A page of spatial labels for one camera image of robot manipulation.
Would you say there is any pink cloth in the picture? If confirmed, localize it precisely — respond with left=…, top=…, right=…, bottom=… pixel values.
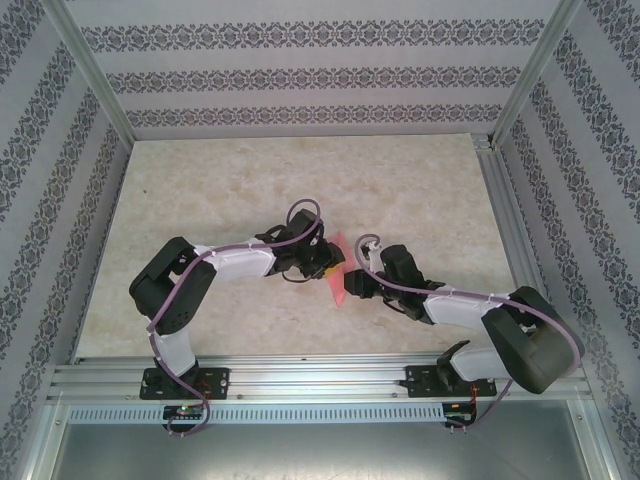
left=327, top=230, right=359, bottom=308

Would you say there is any small circuit board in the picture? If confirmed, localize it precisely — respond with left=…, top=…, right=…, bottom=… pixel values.
left=164, top=403, right=206, bottom=421
left=443, top=401, right=476, bottom=424

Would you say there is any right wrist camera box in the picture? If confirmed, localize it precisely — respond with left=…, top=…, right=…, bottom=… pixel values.
left=359, top=239, right=384, bottom=274

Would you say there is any wide aluminium mounting rail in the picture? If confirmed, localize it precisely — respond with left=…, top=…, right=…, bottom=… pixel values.
left=47, top=352, right=594, bottom=404

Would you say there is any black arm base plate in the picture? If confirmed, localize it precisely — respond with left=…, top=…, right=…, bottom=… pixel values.
left=405, top=364, right=497, bottom=400
left=142, top=367, right=231, bottom=401

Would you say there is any aluminium extrusion rail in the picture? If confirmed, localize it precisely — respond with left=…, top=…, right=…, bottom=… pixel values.
left=474, top=134, right=569, bottom=360

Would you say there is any slotted grey cable duct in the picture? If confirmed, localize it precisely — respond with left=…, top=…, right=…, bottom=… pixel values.
left=67, top=402, right=447, bottom=425

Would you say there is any purple cable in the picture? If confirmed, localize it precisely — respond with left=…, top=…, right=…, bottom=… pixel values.
left=353, top=233, right=586, bottom=435
left=147, top=198, right=326, bottom=440

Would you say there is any aluminium frame post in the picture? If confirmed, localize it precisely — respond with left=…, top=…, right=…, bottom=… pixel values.
left=42, top=0, right=136, bottom=145
left=489, top=0, right=584, bottom=150

